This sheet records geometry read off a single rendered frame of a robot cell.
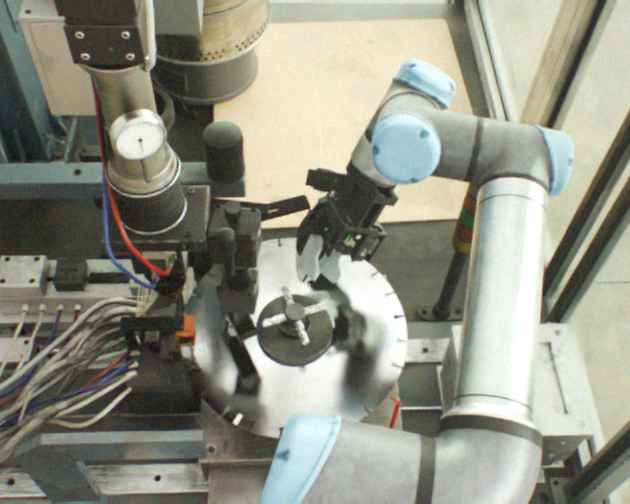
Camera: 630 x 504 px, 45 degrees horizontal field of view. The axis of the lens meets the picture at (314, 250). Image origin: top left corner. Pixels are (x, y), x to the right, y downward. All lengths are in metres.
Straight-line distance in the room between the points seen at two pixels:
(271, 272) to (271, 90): 0.64
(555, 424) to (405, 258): 0.45
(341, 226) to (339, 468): 0.40
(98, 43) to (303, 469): 0.40
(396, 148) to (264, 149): 0.78
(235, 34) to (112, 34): 0.88
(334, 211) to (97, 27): 0.46
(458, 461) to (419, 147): 0.33
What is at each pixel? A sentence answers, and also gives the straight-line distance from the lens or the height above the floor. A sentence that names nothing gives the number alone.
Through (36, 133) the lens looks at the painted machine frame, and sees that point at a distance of 1.54.
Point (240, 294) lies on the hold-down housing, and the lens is 0.93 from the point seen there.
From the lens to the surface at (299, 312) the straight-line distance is 1.06.
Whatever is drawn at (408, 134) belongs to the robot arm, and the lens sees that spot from 0.82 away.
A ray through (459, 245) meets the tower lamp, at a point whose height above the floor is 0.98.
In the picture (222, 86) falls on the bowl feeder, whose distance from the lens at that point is 1.64.
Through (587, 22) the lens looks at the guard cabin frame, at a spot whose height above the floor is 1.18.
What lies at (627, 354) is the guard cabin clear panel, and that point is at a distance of 1.15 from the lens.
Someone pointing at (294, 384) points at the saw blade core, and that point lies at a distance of 1.07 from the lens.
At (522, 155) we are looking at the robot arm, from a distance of 0.85.
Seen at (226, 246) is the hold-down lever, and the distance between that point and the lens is 0.80.
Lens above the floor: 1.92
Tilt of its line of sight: 55 degrees down
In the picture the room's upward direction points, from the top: 4 degrees clockwise
